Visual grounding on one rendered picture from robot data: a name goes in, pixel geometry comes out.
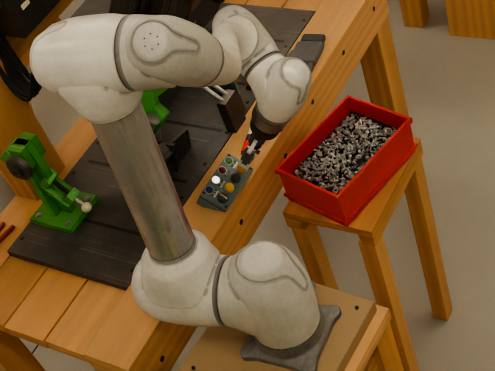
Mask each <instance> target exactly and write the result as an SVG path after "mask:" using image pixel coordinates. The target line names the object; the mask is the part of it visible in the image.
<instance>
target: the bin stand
mask: <svg viewBox="0 0 495 371"><path fill-rule="evenodd" d="M413 141H414V143H417V144H418V146H417V147H416V148H415V152H414V153H413V154H412V156H411V157H410V158H409V159H408V160H407V161H406V163H405V164H404V165H403V166H402V167H401V168H400V169H399V170H398V171H397V172H396V173H395V174H394V175H393V177H392V178H391V179H390V180H389V181H388V182H387V184H386V185H385V186H384V187H383V188H382V189H381V190H380V192H379V193H378V194H377V195H376V196H375V197H374V198H373V199H372V200H371V201H370V202H369V203H368V204H367V206H366V207H365V208H364V209H363V210H362V211H361V213H360V214H359V215H358V216H357V217H356V218H355V219H354V221H353V222H352V223H351V224H350V225H349V226H347V227H345V226H343V225H341V224H339V223H337V222H335V221H332V220H330V219H328V218H326V217H324V216H322V215H320V214H319V213H315V212H314V211H311V210H309V209H308V208H305V207H304V206H302V205H299V204H297V203H295V202H293V201H291V200H290V201H289V202H288V204H287V206H286V207H285V209H284V211H283V215H284V218H285V221H286V223H287V226H288V227H291V228H292V231H293V234H294V237H295V240H296V241H297V244H298V247H299V250H300V252H301V255H302V258H303V261H304V263H305V265H306V269H307V271H308V273H309V276H310V279H311V280H313V282H314V283H317V284H320V285H322V286H327V287H329V288H332V289H336V290H339V289H338V286H337V282H336V280H335V277H334V273H333V271H332V269H331V265H330V263H329V259H328V256H327V254H326V251H325V248H324V246H323V242H322V239H321V237H320V233H319V231H318V228H317V225H319V226H322V227H328V228H331V229H335V230H341V231H345V232H348V233H354V234H358V236H359V240H358V244H359V248H360V251H361V253H362V258H363V261H364V263H365V268H366V270H367V273H368V277H369V280H370V283H371V287H372V290H373V294H374V297H375V300H376V304H377V305H380V306H383V307H386V308H389V309H390V314H391V320H390V325H391V328H392V331H393V335H394V339H395V341H396V346H397V348H398V352H399V355H400V359H401V363H402V366H403V368H404V371H419V368H418V363H417V360H416V357H415V352H414V349H413V344H412V341H411V338H410V333H409V330H408V327H407V322H406V319H405V316H404V311H403V308H402V305H401V301H400V297H399V292H398V289H397V286H396V282H395V278H394V275H393V270H392V267H391V264H390V259H389V256H388V254H387V248H386V246H385V240H384V238H383V235H382V233H383V231H384V229H385V228H386V226H387V223H388V222H389V220H390V217H391V216H392V214H393V212H394V210H395V208H396V206H397V204H398V202H399V200H400V199H401V196H402V194H403V193H404V192H405V195H406V199H407V204H408V208H409V212H410V217H411V221H412V226H413V230H414V234H415V240H416V243H417V246H418V252H419V255H420V259H421V265H422V268H423V272H424V277H425V281H426V287H427V291H428V294H429V300H430V303H431V306H432V313H433V316H434V318H437V319H442V320H445V321H448V320H449V317H450V315H451V313H452V303H451V299H450V295H449V288H448V284H447V280H446V274H445V270H444V266H443V259H442V255H441V251H440V245H439V241H438V235H437V230H436V226H435V220H434V216H433V212H432V206H431V202H430V198H429V191H428V187H427V183H426V177H425V173H424V166H423V162H422V158H421V157H422V155H423V149H422V145H421V139H420V138H413Z"/></svg>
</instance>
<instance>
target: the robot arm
mask: <svg viewBox="0 0 495 371"><path fill-rule="evenodd" d="M212 31H213V32H212V35H211V34H210V33H209V32H208V31H207V30H206V29H204V28H202V27H201V26H199V25H197V24H194V23H192V22H191V21H187V20H185V19H182V18H179V17H175V16H172V15H143V14H131V15H122V14H116V13H105V14H95V15H83V16H77V17H73V18H67V19H65V20H62V21H59V22H57V23H55V24H53V25H51V26H49V27H48V28H47V29H46V30H45V31H43V32H42V33H41V34H39V35H38V36H37V37H36V38H35V39H34V41H33V42H32V45H31V49H30V53H29V63H30V68H31V71H32V73H33V75H34V77H35V79H36V81H37V82H38V84H39V85H41V86H42V87H43V88H45V89H46V90H47V91H49V92H50V93H53V94H57V95H60V97H61V98H62V99H63V100H64V101H65V102H67V103H68V104H69V105H70V106H71V107H72V108H73V109H74V110H75V111H76V112H77V113H78V114H79V115H80V116H81V117H82V118H84V119H85V120H87V121H89V122H91V124H92V127H93V128H94V131H95V133H96V136H97V138H98V140H99V142H100V144H101V147H102V149H103V151H104V153H105V156H106V158H107V159H108V162H109V164H110V167H111V169H112V171H113V174H114V176H115V178H116V181H117V183H118V184H119V187H120V189H121V191H122V194H123V196H124V198H125V200H126V203H127V205H128V207H129V209H130V212H131V213H132V216H133V218H134V220H135V223H136V225H137V227H138V230H139V232H140V234H141V237H142V238H143V240H144V243H145V245H146V248H145V250H144V252H143V254H142V257H141V260H140V261H139V262H138V263H137V264H136V267H135V269H134V271H133V276H132V281H131V289H132V294H133V298H134V300H135V302H136V304H137V306H138V307H139V308H140V309H141V310H142V311H143V312H145V313H146V314H148V315H150V316H151V317H153V318H156V319H158V320H160V321H163V322H168V323H172V324H178V325H189V326H198V327H229V328H233V329H236V330H238V331H242V332H245V333H248V334H250V338H249V339H248V341H247V342H246V344H245V345H244V346H243V347H242V349H241V350H240V356H241V357H242V359H243V360H244V361H260V362H263V363H266V364H272V365H275V366H278V367H283V368H286V369H289V370H294V371H317V364H318V361H319V359H320V356H321V354H322V352H323V349H324V347H325V345H326V343H327V340H328V338H329V335H330V333H331V331H332V328H333V327H334V324H335V323H336V321H337V320H338V319H339V318H340V317H341V315H342V312H341V310H340V307H339V306H337V305H321V304H318V303H317V297H316V294H315V290H316V284H315V283H314V282H313V280H310V278H309V275H308V273H307V271H306V270H305V268H304V266H303V264H302V263H301V262H300V260H299V259H298V258H297V257H296V256H295V254H294V253H293V252H291V251H290V250H289V249H287V248H286V247H285V246H283V245H281V244H278V243H276V242H273V241H257V242H253V243H251V244H248V245H247V246H245V247H243V248H242V249H240V250H239V251H238V252H237V253H236V254H235V255H221V254H220V251H219V250H218V249H217V248H216V247H215V246H214V245H213V244H212V243H211V242H210V241H209V240H208V239H207V238H206V236H205V235H204V234H203V233H201V232H200V231H198V230H195V229H191V227H190V224H189V221H188V219H187V217H186V214H185V211H184V209H183V206H182V204H181V202H180V199H179V196H178V193H177V191H176V189H175V186H174V183H173V182H172V178H171V176H170V174H169V170H168V168H167V166H166V163H165V161H164V158H163V155H162V154H161V150H160V148H159V145H158V142H157V141H156V138H155V135H154V133H153V131H152V128H151V125H150V122H149V120H148V118H147V114H146V113H145V110H144V107H143V104H142V103H141V99H142V96H143V92H144V91H149V90H156V89H162V88H174V87H175V86H176V85H178V86H181V87H194V88H202V87H207V86H215V85H227V84H230V83H232V82H233V81H234V80H236V79H237V77H238V76H239V74H241V75H242V76H243V77H244V78H245V79H246V80H247V82H248V84H249V85H250V87H251V89H252V91H253V93H254V96H255V97H256V104H255V106H254V108H253V111H252V119H251V120H250V129H251V131H252V133H251V135H250V139H249V141H248V142H249V145H247V147H246V148H245V150H244V151H243V150H242V152H241V155H242V157H241V158H240V160H239V162H238V164H237V166H240V167H241V168H243V169H244V170H246V171H247V170H248V169H249V167H250V165H251V163H252V162H253V159H254V158H255V156H256V154H257V155H258V154H259V153H260V151H259V150H258V149H260V148H261V146H262V144H264V143H265V141H268V140H272V139H274V138H275V137H276V136H277V135H278V134H279V133H280V132H282V131H283V129H284V128H285V127H286V126H287V125H288V123H289V121H290V120H291V118H292V117H293V116H294V115H295V114H297V112H298V111H299V110H300V109H301V108H302V106H303V104H304V102H305V101H306V98H307V96H308V94H309V90H310V87H311V83H312V74H311V71H310V69H309V67H308V65H307V64H306V63H305V62H304V61H302V60H301V59H299V58H296V57H285V56H283V54H282V53H281V52H280V50H279V49H278V47H277V46H276V44H275V41H274V40H273V39H272V37H271V36H270V34H269V33H268V31H267V30H266V29H265V28H264V26H263V25H262V24H261V23H260V21H259V20H258V19H257V18H256V17H255V15H254V14H252V13H251V12H250V11H248V10H246V9H245V8H244V7H240V6H239V5H228V6H226V7H223V8H222V9H221V10H219V11H218V12H217V14H216V15H215V16H214V19H213V21H212Z"/></svg>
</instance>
